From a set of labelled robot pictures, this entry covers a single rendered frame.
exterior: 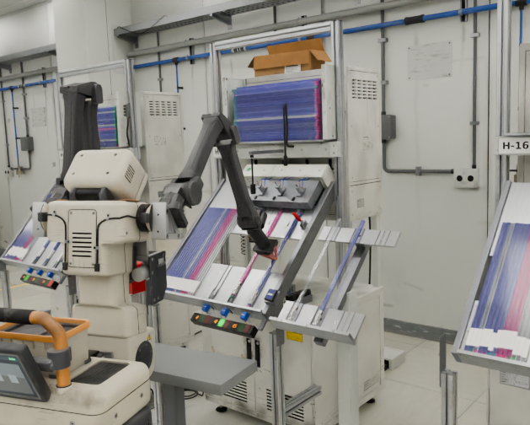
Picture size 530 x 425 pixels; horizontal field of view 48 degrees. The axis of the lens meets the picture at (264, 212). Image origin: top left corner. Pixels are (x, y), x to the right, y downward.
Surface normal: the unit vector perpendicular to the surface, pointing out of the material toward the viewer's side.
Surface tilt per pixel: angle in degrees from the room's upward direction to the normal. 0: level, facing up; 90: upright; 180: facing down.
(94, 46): 90
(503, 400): 90
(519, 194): 45
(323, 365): 90
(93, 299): 82
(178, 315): 90
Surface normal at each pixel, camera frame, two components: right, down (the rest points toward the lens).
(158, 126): 0.77, 0.05
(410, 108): -0.63, 0.12
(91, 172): -0.27, -0.58
